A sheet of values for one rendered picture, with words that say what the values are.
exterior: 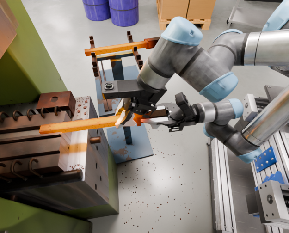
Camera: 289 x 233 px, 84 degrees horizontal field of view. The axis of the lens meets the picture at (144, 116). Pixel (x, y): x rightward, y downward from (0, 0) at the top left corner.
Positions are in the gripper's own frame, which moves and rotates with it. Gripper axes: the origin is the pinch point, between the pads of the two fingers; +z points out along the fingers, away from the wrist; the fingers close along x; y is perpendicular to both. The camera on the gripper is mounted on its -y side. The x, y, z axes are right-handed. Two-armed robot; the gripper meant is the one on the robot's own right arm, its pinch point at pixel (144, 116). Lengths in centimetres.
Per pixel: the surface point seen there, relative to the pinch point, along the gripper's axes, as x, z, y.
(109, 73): 59, 16, 27
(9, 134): 0.5, 44.8, 1.4
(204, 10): 261, -143, 73
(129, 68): 63, 2, 27
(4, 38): 2.7, 27.3, -28.4
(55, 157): -9.7, 28.9, 2.1
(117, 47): 44.3, 7.0, -0.2
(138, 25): 291, -31, 103
